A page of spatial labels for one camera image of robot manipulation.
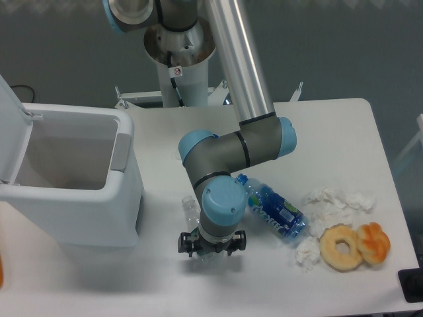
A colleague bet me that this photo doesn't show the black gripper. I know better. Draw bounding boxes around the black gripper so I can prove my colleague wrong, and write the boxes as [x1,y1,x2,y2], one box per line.
[178,230,247,258]

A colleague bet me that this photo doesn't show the clear bottle green label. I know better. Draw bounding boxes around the clear bottle green label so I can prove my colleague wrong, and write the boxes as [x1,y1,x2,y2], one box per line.
[180,194,225,265]

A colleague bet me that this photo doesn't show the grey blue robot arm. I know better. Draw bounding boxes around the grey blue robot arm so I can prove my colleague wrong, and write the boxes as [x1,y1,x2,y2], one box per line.
[103,1,297,254]

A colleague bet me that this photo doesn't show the blue plastic bottle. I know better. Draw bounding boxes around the blue plastic bottle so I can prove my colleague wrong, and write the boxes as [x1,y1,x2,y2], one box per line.
[235,174,309,243]

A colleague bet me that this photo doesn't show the small crumpled white tissue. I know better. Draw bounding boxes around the small crumpled white tissue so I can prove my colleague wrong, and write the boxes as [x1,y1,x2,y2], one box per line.
[295,236,321,272]

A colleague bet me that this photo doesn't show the large crumpled white tissue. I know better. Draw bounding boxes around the large crumpled white tissue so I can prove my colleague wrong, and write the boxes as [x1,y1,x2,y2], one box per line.
[303,187,377,238]

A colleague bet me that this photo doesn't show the white open trash bin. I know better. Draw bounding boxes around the white open trash bin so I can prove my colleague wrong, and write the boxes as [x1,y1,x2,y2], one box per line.
[1,81,143,247]

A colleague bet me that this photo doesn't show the orange twisted bread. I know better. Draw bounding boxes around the orange twisted bread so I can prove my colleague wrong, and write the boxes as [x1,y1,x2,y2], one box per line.
[356,222,391,265]

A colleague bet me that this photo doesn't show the black device at edge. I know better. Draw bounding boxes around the black device at edge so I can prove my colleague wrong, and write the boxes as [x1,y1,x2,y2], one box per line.
[398,268,422,303]

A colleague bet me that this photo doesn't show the orange object at edge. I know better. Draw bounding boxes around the orange object at edge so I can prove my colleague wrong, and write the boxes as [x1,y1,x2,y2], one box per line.
[0,255,4,288]

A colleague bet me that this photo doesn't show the ring donut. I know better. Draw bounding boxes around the ring donut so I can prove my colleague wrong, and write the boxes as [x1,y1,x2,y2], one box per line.
[319,225,363,271]

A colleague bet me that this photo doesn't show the white frame at right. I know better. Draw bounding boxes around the white frame at right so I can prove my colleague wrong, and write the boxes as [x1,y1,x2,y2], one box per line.
[391,114,422,178]

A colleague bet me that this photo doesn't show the black cable on floor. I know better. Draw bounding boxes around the black cable on floor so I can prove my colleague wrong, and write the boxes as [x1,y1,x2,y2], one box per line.
[9,85,36,102]

